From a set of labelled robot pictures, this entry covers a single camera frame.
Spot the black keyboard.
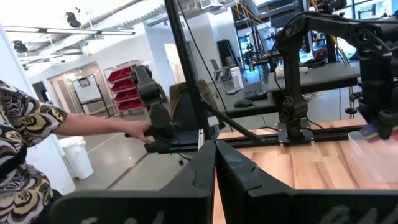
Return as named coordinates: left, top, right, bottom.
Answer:
left=243, top=81, right=266, bottom=101

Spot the person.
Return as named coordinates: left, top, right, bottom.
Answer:
left=0, top=80, right=69, bottom=224

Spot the black ceiling-mounted device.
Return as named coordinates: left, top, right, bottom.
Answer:
left=12, top=40, right=29, bottom=54
left=65, top=11, right=82, bottom=28

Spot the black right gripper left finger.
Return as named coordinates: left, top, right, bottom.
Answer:
left=49, top=139, right=218, bottom=224

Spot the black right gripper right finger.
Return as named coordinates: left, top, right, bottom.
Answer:
left=216, top=139, right=398, bottom=224

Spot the low dark desk top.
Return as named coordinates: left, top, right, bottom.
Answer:
left=223, top=90, right=279, bottom=119

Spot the white computer tower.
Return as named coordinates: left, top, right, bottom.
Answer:
left=229, top=66, right=244, bottom=90

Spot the whiteboard on stand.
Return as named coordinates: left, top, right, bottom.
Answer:
left=71, top=73, right=111, bottom=118

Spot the white trash bin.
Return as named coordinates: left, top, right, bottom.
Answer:
left=58, top=136, right=95, bottom=180

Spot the chair with olive jacket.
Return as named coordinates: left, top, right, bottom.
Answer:
left=169, top=79, right=218, bottom=131

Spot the grey office chair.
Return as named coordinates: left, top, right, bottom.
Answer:
left=210, top=58, right=229, bottom=82

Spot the clear plastic basket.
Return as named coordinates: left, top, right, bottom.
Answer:
left=348, top=130, right=398, bottom=183

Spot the person's forearm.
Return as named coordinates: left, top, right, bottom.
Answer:
left=54, top=111, right=134, bottom=138

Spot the dark grey desk top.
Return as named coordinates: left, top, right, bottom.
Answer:
left=267, top=62, right=361, bottom=94

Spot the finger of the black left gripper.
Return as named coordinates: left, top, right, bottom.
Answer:
left=376, top=121, right=394, bottom=141

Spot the black aluminium table frame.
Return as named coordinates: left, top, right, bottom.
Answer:
left=155, top=0, right=374, bottom=155

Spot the ceiling light strip bar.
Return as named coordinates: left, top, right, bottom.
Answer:
left=2, top=26, right=136, bottom=35

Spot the black computer mouse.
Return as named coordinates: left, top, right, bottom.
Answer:
left=233, top=98, right=253, bottom=109

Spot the person's hand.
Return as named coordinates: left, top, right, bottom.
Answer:
left=124, top=120, right=153, bottom=144

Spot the red shelf rack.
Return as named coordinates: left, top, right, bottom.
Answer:
left=107, top=64, right=144, bottom=113

